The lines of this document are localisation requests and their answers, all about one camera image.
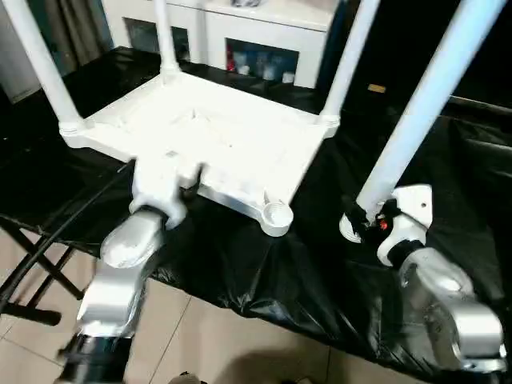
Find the white plastic table top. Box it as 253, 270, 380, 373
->
59, 71, 341, 238

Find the black table mat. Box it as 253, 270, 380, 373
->
0, 46, 512, 381

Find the white glass-door cabinet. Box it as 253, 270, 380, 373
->
102, 0, 335, 89

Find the grey curtain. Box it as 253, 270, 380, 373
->
43, 0, 113, 67

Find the black folding stand frame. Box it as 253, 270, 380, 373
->
0, 218, 87, 325

